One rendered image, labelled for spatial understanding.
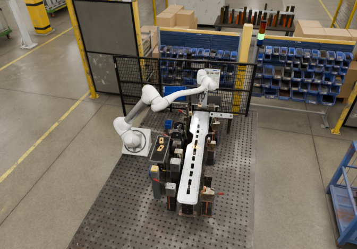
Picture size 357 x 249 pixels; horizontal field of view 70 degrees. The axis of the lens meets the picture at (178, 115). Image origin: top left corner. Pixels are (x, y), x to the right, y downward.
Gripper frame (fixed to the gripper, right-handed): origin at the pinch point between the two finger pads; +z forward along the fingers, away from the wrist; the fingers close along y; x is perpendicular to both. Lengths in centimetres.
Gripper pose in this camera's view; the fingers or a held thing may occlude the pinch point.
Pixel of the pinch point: (200, 101)
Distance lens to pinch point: 300.9
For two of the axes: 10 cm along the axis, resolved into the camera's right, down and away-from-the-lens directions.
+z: 0.1, 7.9, 6.1
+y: 9.9, 0.9, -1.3
